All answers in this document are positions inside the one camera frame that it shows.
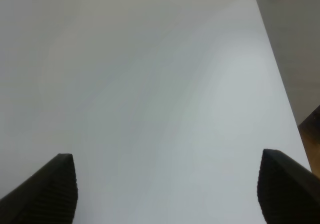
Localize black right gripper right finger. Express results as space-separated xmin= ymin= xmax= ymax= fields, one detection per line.
xmin=257 ymin=149 xmax=320 ymax=224

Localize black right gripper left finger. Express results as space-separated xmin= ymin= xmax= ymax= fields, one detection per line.
xmin=0 ymin=153 xmax=78 ymax=223

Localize brown wooden furniture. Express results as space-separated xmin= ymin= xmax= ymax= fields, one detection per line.
xmin=298 ymin=106 xmax=320 ymax=178

